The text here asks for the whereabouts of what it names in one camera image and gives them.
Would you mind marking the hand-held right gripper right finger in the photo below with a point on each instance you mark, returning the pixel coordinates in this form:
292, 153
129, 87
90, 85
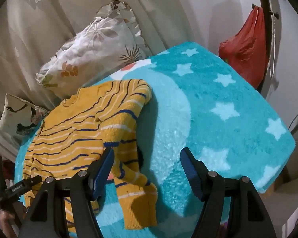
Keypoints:
190, 171

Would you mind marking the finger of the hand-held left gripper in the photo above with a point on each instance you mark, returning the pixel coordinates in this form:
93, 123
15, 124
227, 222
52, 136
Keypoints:
33, 181

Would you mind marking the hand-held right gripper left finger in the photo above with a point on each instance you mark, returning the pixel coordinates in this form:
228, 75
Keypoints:
103, 172

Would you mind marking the yellow striped sweater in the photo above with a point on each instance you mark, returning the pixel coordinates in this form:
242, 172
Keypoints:
89, 129

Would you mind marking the person's left hand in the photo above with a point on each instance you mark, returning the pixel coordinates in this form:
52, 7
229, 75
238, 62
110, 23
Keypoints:
8, 217

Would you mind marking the dark red cloth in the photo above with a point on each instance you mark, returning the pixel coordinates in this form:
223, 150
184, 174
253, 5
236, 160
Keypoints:
8, 169

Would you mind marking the turquoise star blanket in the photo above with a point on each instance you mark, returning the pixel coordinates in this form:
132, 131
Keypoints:
213, 129

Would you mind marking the flower and eyelash print pillow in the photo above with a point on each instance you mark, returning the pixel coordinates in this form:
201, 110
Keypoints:
17, 119

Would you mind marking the white leaf print pillow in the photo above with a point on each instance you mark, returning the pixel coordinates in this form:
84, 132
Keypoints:
94, 47

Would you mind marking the red bag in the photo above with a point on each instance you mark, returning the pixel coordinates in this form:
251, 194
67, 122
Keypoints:
245, 52

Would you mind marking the black stand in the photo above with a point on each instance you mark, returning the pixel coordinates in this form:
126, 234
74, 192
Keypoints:
269, 42

